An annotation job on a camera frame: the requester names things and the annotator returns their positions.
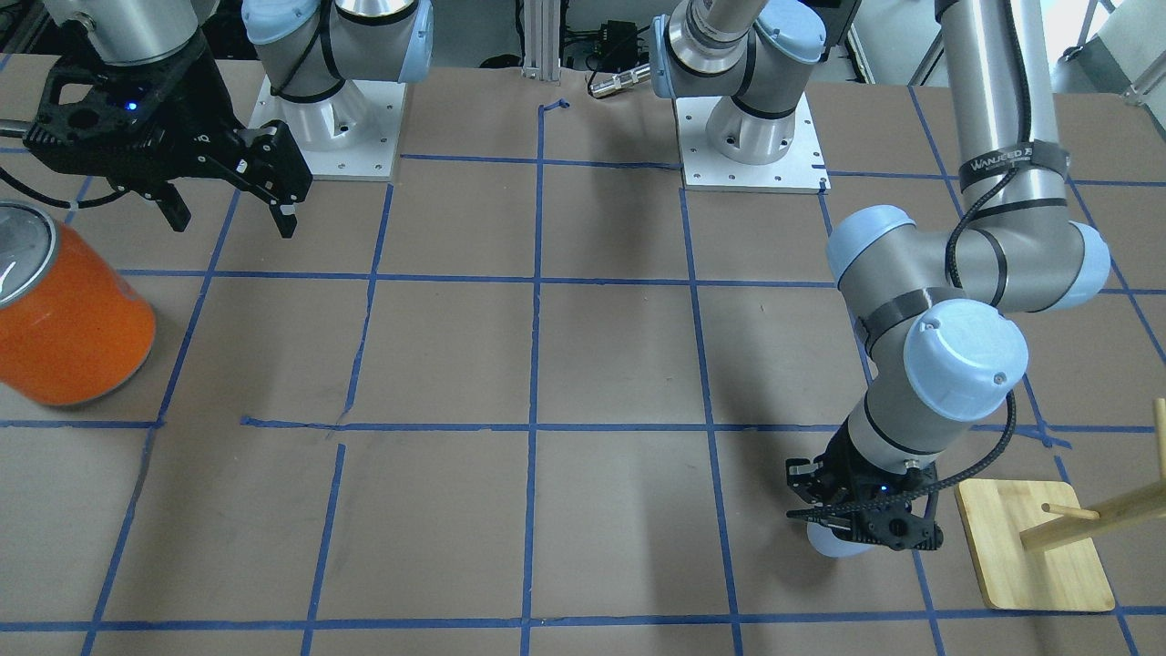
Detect white plastic cup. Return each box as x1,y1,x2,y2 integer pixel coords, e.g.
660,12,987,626
805,523,875,558

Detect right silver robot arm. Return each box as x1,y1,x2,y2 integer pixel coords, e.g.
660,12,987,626
3,1,435,238

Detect orange cylindrical bin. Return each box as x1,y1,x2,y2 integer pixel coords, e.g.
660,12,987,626
1,200,157,405

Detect aluminium frame post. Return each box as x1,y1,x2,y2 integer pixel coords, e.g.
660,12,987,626
517,0,563,86

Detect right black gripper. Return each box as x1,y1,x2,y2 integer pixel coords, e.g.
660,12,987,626
24,41,312,240

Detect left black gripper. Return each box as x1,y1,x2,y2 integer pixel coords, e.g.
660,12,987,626
786,426,944,549

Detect wooden mug tree stand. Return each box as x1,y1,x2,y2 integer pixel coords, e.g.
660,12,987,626
956,398,1166,612

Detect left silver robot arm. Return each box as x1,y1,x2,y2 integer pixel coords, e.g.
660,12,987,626
784,1,1110,558

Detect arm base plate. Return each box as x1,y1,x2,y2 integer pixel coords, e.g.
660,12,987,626
673,96,833,193
250,78,410,182

